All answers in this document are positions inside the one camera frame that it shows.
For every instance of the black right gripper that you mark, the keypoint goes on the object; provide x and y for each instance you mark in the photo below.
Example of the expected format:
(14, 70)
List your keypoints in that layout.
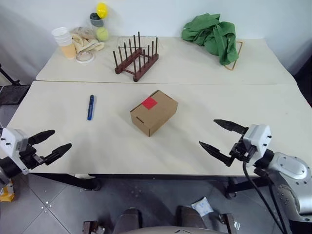
(241, 151)

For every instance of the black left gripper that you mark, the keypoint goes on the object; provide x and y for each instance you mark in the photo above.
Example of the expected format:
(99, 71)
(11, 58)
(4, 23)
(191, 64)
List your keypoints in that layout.
(30, 158)

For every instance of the dark wooden peg rack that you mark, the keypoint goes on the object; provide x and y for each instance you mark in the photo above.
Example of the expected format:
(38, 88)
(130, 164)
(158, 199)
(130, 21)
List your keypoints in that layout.
(136, 63)

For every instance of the beige cloth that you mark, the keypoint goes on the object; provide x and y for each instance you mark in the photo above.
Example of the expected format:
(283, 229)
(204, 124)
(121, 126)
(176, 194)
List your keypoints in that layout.
(85, 42)

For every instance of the blue utility knife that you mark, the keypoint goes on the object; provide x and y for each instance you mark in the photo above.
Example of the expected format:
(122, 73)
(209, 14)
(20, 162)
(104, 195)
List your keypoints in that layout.
(90, 109)

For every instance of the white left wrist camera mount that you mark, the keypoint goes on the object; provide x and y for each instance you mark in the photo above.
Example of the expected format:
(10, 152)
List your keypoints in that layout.
(9, 141)

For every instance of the red tape patch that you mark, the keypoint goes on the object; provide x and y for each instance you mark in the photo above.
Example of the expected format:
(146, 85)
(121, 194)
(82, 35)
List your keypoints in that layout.
(149, 103)

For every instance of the black table frame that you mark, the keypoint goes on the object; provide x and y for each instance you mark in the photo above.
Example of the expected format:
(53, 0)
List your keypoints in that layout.
(73, 181)

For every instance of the brown cardboard box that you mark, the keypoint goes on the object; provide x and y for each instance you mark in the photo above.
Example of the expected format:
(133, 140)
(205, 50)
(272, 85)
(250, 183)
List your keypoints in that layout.
(156, 119)

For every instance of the crumpled green cloth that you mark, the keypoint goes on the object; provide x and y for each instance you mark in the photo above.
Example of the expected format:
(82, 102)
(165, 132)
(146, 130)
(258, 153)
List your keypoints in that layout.
(214, 36)

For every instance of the black tripod stand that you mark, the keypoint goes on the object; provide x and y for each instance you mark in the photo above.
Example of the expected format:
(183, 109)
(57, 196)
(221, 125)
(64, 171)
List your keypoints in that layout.
(8, 76)

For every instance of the black crate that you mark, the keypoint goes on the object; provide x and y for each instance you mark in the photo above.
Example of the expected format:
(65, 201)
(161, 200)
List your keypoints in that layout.
(13, 95)

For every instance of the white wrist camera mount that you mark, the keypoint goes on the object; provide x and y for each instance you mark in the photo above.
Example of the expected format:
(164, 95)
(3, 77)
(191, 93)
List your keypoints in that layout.
(9, 141)
(259, 139)

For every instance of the yellow plastic toy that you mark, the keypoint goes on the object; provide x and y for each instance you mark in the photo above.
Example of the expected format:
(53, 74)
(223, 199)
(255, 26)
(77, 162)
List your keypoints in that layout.
(102, 9)

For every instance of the white packet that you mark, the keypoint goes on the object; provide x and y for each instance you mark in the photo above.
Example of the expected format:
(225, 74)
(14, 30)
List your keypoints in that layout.
(202, 207)

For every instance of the yellow-green tennis ball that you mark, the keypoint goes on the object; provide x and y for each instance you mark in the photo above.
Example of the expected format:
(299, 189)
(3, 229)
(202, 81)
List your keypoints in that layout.
(102, 34)

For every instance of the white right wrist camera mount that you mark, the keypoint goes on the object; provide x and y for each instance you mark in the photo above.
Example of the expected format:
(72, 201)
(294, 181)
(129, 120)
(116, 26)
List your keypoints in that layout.
(259, 139)

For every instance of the dark grey round object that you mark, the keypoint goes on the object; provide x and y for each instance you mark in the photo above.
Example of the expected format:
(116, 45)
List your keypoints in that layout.
(95, 19)

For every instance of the white tape roll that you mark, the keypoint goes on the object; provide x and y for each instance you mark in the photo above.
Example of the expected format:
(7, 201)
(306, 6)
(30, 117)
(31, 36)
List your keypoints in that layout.
(78, 58)

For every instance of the tan triangular frame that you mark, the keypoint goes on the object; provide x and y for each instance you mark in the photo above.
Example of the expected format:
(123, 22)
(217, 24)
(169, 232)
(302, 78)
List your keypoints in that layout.
(240, 48)

